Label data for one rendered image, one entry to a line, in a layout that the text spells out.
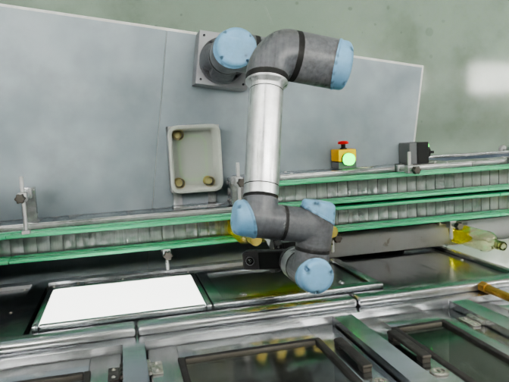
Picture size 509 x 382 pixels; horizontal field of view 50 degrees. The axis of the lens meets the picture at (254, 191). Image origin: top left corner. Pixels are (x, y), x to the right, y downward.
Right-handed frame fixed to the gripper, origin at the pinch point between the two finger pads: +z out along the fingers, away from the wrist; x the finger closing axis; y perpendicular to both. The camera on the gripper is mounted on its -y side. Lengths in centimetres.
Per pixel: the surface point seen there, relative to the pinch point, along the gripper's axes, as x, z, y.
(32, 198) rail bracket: 14, 39, -63
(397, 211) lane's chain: -1, 37, 59
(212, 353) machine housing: -16.3, -26.5, -19.6
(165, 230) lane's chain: 0.5, 37.2, -23.2
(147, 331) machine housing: -13.8, -14.2, -32.7
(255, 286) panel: -12.6, 6.8, -1.5
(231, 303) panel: -12.2, -6.8, -11.2
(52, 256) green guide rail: -3, 29, -57
